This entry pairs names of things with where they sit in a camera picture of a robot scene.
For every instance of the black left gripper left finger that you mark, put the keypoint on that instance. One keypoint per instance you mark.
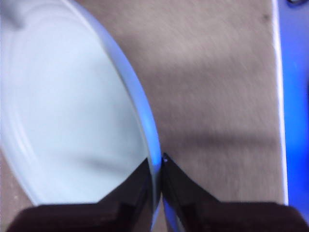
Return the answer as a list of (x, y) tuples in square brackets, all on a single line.
[(108, 217)]

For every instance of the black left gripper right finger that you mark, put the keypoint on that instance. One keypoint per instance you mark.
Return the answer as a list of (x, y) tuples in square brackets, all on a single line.
[(217, 217)]

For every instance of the green round plate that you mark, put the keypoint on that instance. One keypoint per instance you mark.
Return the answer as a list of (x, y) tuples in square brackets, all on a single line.
[(72, 96)]

